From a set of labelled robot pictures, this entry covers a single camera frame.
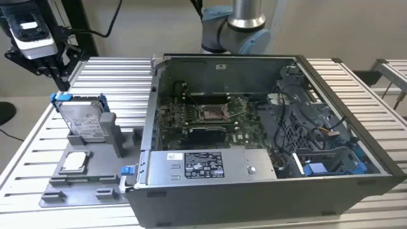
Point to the grey disk bay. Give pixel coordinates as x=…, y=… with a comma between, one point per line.
x=302, y=114

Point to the dark grey PC case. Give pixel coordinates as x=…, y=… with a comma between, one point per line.
x=254, y=205

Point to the CPU socket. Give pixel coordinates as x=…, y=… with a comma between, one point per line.
x=211, y=112

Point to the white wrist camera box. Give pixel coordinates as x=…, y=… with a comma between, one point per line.
x=35, y=45

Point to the green RAM stick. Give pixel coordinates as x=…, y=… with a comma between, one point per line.
x=95, y=178

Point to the black box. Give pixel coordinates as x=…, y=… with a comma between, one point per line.
x=366, y=78

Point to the hard disk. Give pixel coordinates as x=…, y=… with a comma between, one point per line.
x=81, y=119

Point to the blue case latch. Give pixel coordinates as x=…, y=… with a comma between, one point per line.
x=126, y=170

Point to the metal slat side table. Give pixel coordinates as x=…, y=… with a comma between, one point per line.
x=392, y=71

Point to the green motherboard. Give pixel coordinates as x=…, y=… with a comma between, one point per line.
x=249, y=133

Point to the black chair base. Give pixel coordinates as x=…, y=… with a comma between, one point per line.
x=6, y=113

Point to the silver CPU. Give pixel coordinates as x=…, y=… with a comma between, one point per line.
x=75, y=161

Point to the black graphics card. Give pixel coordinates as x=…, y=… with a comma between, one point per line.
x=207, y=137

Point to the silver power supply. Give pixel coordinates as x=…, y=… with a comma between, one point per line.
x=235, y=164

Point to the black frame post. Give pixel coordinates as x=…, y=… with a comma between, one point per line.
x=87, y=40

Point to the grey parts rack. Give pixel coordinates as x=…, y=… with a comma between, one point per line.
x=99, y=164

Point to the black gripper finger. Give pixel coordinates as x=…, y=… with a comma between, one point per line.
x=62, y=84

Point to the black RAM slot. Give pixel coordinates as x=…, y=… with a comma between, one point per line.
x=210, y=123

